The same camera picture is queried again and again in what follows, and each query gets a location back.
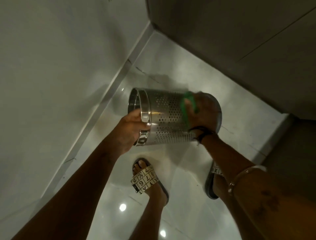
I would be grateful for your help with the person's right hand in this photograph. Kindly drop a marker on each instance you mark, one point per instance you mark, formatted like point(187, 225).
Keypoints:
point(206, 112)

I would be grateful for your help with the person's left hand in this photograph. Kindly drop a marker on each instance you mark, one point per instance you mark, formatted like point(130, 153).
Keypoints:
point(126, 133)

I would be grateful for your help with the person's left thumb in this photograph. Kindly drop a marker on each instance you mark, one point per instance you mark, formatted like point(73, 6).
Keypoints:
point(144, 127)

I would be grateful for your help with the person's right fingers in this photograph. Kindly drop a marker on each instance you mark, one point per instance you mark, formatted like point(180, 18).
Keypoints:
point(190, 106)

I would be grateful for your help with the green scrub pad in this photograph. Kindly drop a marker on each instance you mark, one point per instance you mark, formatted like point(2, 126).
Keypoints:
point(183, 108)

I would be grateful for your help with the perforated steel waste bin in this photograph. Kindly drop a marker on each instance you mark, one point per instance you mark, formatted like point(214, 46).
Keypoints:
point(165, 116)

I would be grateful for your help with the person's left forearm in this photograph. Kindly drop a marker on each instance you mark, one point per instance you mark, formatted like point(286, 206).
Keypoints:
point(74, 197)

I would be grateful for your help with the person's right forearm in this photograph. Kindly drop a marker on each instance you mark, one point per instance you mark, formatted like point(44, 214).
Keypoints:
point(259, 205)

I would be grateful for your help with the black thread wristband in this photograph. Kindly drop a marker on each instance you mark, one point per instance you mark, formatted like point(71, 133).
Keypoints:
point(201, 132)

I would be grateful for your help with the patterned left slipper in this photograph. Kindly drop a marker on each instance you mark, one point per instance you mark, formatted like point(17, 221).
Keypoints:
point(145, 181)

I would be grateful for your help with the patterned slipper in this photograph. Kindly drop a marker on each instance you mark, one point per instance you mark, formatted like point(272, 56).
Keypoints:
point(209, 188)
point(145, 181)

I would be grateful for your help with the patterned right slipper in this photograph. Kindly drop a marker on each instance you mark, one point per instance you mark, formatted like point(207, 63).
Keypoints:
point(209, 188)

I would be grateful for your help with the silver metal bangle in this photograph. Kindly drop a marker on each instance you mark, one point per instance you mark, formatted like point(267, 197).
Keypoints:
point(238, 176)

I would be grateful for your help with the person's right foot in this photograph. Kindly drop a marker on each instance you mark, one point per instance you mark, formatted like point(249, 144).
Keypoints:
point(219, 186)

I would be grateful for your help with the person's left leg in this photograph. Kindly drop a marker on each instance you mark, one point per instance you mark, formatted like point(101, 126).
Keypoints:
point(150, 212)

